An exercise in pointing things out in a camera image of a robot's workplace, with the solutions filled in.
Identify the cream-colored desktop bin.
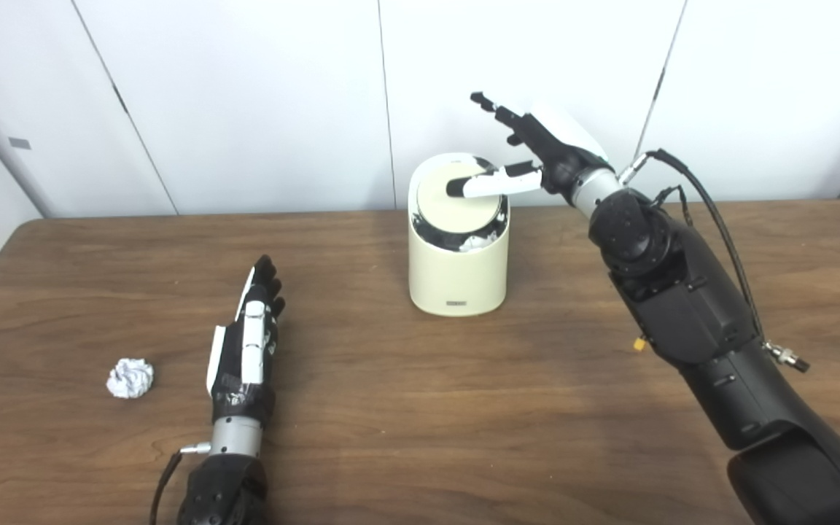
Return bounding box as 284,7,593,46
408,152,511,318

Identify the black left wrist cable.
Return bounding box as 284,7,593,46
149,442,213,525

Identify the white paper ball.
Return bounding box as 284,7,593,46
106,357,155,400

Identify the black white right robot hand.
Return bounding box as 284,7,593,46
446,91,614,201

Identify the cream round bin lid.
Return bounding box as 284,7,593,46
417,157,505,234

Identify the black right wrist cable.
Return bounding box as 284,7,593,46
618,149,811,374

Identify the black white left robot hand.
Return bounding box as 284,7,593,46
206,254,287,427

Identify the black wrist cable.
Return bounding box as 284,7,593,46
149,442,213,525
618,149,811,374

